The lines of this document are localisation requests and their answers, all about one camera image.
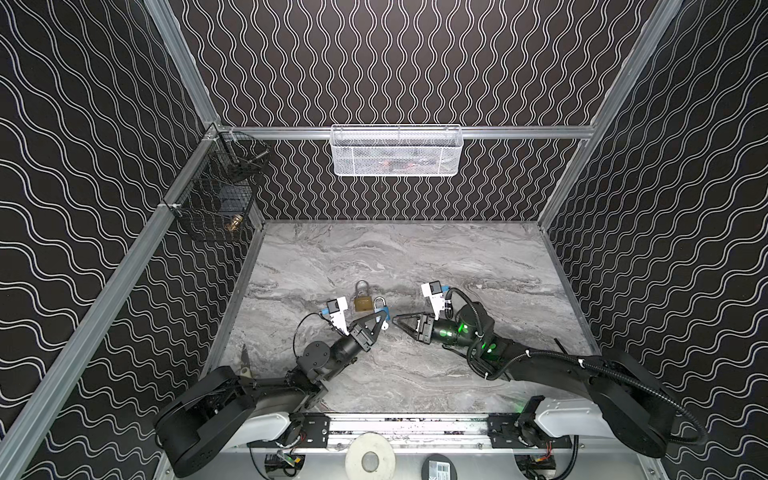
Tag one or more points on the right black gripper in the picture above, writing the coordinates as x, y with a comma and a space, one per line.
425, 329

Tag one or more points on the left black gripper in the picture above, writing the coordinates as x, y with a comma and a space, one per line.
363, 336

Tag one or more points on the large brass padlock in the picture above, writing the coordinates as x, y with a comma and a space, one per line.
363, 301

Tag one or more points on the small blue padlock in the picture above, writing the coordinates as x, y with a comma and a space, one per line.
380, 306

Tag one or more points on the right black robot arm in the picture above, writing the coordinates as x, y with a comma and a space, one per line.
637, 410

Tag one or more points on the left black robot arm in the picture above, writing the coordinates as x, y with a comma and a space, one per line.
205, 419

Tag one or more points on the white tape roll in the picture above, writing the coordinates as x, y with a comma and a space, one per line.
370, 456

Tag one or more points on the black round labelled puck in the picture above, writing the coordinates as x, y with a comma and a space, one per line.
438, 467

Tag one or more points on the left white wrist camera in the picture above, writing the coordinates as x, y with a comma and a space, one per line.
335, 314

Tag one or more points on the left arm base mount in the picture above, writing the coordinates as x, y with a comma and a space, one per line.
304, 431

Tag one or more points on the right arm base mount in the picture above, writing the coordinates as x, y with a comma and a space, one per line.
516, 431

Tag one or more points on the white wire mesh basket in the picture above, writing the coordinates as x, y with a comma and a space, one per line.
388, 150

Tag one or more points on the black wire mesh basket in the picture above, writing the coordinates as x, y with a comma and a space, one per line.
216, 202

